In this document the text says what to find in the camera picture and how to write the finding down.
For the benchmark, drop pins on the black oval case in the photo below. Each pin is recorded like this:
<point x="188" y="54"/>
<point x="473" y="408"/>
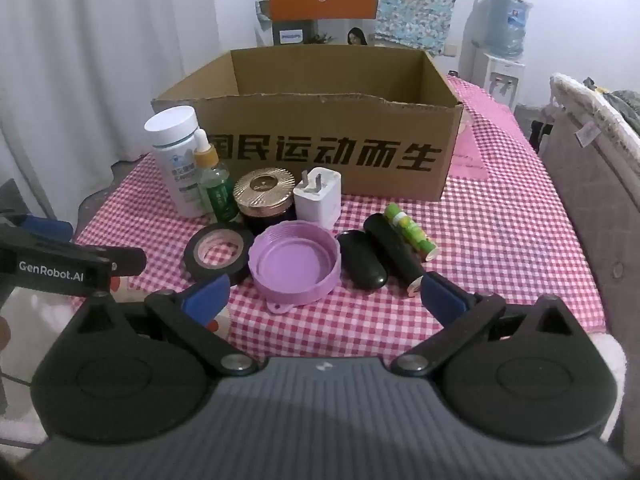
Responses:
<point x="362" y="260"/>

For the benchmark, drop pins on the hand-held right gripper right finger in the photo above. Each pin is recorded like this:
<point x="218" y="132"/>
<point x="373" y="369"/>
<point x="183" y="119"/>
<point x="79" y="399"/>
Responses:
<point x="437" y="295"/>

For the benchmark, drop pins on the white curtain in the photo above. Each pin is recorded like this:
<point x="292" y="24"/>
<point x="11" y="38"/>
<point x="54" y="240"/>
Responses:
<point x="75" y="60"/>

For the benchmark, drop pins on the black tape roll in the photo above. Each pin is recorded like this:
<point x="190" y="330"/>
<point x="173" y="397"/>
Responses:
<point x="192" y="260"/>

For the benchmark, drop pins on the white charger plug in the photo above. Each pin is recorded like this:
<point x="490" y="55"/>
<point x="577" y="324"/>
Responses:
<point x="315" y="205"/>

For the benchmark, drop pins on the blue water jug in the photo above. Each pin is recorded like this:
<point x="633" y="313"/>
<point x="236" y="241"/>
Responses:
<point x="510" y="20"/>

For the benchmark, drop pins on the green dropper bottle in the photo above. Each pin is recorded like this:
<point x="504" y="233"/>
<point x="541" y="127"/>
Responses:
<point x="215" y="195"/>

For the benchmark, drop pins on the clear empty water jug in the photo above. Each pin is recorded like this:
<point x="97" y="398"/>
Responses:
<point x="475" y="35"/>

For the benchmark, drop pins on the brown cardboard box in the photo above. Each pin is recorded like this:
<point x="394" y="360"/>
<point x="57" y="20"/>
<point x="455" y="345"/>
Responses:
<point x="280" y="120"/>

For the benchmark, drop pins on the dark jar gold lid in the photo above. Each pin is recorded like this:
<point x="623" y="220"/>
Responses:
<point x="264" y="187"/>

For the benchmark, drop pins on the red gingham blanket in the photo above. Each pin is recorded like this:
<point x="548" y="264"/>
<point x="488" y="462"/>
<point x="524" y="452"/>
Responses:
<point x="500" y="235"/>

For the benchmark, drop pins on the blue object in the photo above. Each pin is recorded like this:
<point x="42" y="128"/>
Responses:
<point x="47" y="230"/>

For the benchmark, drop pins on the purple plastic lid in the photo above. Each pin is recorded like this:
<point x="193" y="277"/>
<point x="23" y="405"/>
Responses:
<point x="295" y="265"/>

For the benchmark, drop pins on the white fleece cover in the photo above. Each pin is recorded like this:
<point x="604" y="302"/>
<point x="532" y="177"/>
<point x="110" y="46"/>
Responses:
<point x="575" y="95"/>

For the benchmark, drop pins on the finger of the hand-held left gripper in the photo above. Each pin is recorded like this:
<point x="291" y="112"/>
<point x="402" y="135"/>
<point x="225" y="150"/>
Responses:
<point x="130" y="261"/>

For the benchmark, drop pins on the white pill bottle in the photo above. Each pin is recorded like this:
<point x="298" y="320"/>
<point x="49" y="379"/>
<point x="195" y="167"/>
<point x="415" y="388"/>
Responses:
<point x="172" y="170"/>

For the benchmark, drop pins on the white wall socket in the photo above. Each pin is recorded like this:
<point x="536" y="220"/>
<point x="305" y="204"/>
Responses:
<point x="452" y="51"/>

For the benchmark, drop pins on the black cylinder tube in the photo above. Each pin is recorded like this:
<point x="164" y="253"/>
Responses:
<point x="395" y="250"/>

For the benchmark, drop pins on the grey bed frame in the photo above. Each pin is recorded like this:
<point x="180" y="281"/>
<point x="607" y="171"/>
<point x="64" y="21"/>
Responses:
<point x="575" y="200"/>

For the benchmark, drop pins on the green glue stick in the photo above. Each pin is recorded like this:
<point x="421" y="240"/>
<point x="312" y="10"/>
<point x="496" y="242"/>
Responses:
<point x="410" y="230"/>

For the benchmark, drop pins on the floral cloth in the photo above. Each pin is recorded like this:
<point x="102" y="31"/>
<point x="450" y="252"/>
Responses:
<point x="415" y="5"/>

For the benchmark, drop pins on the dark clothes pile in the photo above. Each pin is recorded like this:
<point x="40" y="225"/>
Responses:
<point x="622" y="105"/>

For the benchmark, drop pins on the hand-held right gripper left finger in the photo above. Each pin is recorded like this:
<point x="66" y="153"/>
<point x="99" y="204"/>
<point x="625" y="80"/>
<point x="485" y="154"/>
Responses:
<point x="207" y="297"/>

